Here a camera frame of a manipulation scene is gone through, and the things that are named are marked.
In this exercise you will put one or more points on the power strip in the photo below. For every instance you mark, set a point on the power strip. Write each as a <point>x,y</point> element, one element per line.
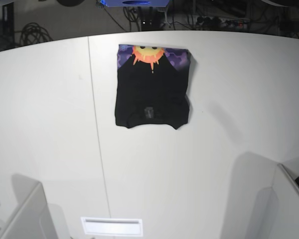
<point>220,22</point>

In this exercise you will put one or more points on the white partition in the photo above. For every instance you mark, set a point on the white partition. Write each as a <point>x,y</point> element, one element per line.
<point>31,219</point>
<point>286,224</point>

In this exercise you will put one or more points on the black T-shirt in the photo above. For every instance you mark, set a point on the black T-shirt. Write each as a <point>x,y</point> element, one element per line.
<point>152,86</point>

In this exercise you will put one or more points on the blue box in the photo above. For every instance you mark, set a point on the blue box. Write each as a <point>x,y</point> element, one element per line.
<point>145,3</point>

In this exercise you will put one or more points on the white partition right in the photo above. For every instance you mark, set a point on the white partition right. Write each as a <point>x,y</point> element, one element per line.
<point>286,224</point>

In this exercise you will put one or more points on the white partition left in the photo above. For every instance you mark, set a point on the white partition left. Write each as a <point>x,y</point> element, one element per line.
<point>31,219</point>

